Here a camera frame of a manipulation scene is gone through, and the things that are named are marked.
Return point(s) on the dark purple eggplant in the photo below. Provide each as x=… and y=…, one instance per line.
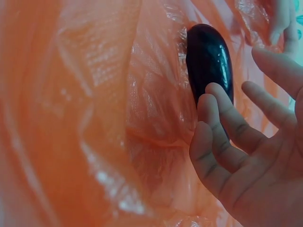
x=208, y=59

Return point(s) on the orange plastic bag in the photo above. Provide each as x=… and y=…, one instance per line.
x=94, y=118

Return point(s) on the person's right hand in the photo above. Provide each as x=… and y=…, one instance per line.
x=265, y=179

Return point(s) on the person's right thumb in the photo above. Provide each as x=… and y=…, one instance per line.
x=277, y=66

